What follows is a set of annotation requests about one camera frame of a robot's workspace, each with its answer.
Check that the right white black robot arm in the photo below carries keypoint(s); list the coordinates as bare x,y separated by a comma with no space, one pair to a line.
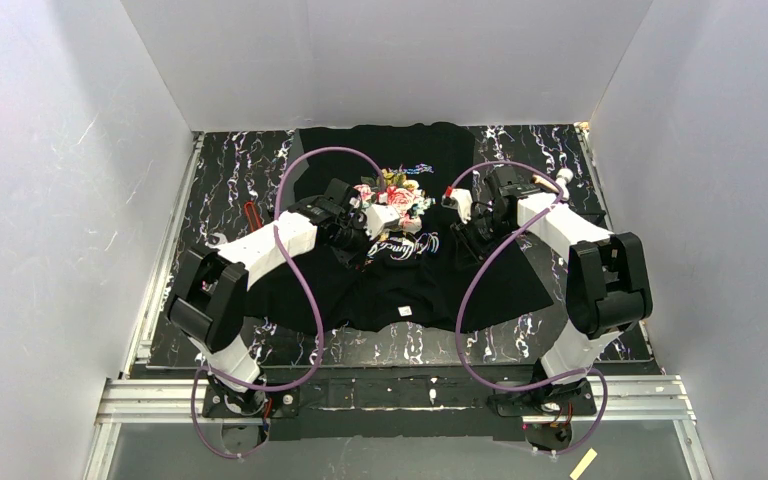
607,289

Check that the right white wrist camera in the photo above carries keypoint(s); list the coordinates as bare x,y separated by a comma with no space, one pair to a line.
459,200

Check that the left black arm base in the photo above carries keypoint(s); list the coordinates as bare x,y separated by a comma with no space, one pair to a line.
219,401

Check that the orange white toy tool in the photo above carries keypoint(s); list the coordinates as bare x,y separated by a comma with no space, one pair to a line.
560,182

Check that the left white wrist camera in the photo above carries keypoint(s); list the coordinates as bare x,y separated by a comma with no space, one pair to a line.
381,219

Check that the silver wrench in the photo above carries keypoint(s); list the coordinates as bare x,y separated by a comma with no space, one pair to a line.
216,239

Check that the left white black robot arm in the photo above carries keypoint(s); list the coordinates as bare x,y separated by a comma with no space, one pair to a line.
208,299

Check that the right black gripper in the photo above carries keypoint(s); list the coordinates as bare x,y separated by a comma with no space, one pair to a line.
471,229

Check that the red handled tool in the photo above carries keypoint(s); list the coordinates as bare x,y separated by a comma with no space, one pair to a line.
252,215

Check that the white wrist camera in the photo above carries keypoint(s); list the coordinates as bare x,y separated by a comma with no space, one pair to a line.
381,219
459,200

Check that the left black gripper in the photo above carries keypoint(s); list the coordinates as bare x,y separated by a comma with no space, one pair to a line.
352,237

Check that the black printed t-shirt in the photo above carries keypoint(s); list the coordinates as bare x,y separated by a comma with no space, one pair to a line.
402,270

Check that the aluminium rail frame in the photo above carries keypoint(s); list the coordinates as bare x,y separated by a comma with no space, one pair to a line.
411,422

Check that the beige tape strip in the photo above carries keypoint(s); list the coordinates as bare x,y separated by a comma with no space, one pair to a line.
583,464

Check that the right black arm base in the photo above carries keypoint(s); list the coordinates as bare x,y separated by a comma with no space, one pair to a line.
554,400

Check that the black marble pattern mat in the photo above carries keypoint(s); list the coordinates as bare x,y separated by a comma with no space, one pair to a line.
233,167

